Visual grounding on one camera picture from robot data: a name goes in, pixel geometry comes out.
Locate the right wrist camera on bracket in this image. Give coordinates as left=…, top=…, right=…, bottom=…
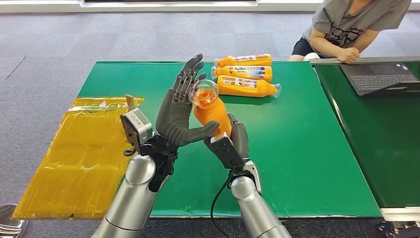
left=203, top=132, right=246, bottom=170

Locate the silver round chair base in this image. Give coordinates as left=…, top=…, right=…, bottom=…
left=0, top=203, right=29, bottom=238

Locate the yellow plastic film sheet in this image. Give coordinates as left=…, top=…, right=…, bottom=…
left=12, top=95, right=146, bottom=220

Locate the orange detergent bottle clear cap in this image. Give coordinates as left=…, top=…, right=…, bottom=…
left=216, top=75, right=282, bottom=98
left=189, top=79, right=233, bottom=138
left=213, top=54, right=272, bottom=68
left=211, top=65, right=273, bottom=83

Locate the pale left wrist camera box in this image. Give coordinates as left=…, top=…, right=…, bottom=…
left=119, top=108, right=154, bottom=157

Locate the black camera cable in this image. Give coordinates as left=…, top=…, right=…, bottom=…
left=210, top=167, right=236, bottom=238

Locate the green table mat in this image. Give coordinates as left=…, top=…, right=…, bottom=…
left=78, top=61, right=382, bottom=218

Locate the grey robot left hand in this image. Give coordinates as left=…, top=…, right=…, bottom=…
left=155, top=53, right=220, bottom=148

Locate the person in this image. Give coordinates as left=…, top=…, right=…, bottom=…
left=288, top=0, right=413, bottom=64

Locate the person's right hand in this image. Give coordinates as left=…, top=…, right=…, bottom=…
left=337, top=47, right=361, bottom=64

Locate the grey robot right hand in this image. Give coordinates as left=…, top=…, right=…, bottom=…
left=227, top=113, right=251, bottom=163

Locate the dark grey laptop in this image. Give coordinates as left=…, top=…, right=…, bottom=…
left=340, top=61, right=420, bottom=97

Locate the green topped side table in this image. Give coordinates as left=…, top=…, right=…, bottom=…
left=310, top=57, right=420, bottom=223

